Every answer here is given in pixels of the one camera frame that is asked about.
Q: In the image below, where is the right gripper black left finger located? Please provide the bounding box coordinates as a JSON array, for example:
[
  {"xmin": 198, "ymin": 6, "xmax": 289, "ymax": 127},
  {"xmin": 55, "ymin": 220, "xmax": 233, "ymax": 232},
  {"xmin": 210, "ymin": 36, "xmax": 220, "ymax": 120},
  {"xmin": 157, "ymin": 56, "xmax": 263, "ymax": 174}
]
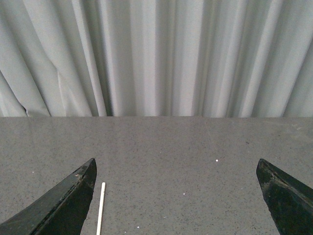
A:
[{"xmin": 0, "ymin": 158, "xmax": 96, "ymax": 235}]

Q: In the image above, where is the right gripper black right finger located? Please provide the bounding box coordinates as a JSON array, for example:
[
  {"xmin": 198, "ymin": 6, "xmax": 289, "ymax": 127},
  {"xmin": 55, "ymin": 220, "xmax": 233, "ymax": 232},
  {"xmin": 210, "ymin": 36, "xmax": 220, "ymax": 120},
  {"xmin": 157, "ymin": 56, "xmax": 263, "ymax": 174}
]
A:
[{"xmin": 256, "ymin": 159, "xmax": 313, "ymax": 235}]

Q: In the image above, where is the white chopstick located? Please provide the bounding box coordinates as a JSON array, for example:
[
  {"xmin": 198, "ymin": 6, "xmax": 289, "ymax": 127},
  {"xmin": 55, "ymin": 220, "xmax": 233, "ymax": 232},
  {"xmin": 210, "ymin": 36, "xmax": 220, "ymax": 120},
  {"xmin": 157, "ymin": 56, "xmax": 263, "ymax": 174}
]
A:
[{"xmin": 96, "ymin": 182, "xmax": 106, "ymax": 235}]

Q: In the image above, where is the grey curtain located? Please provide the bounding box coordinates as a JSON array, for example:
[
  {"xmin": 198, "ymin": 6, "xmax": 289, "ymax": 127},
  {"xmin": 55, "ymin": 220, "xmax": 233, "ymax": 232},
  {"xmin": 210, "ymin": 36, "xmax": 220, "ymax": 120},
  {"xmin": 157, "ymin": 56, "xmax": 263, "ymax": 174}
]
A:
[{"xmin": 0, "ymin": 0, "xmax": 313, "ymax": 118}]

